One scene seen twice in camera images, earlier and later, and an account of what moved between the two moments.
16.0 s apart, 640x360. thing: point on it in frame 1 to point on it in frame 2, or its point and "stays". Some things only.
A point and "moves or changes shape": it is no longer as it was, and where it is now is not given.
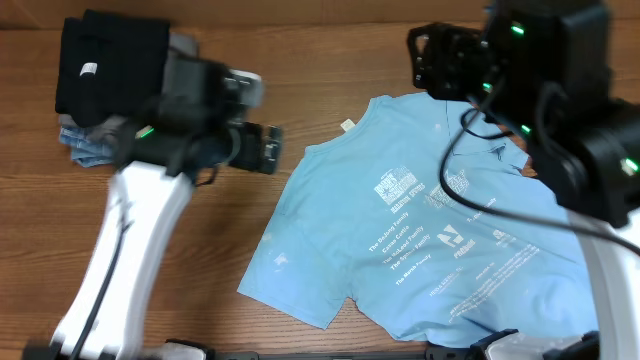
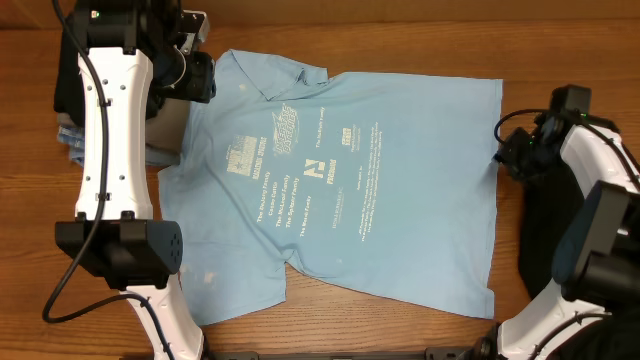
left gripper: x=246 y=158 to x=203 y=86
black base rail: x=449 y=353 stays
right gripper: x=422 y=57 to x=516 y=156
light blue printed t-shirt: x=421 y=217 moves or changes shape
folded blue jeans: x=85 y=151 stays
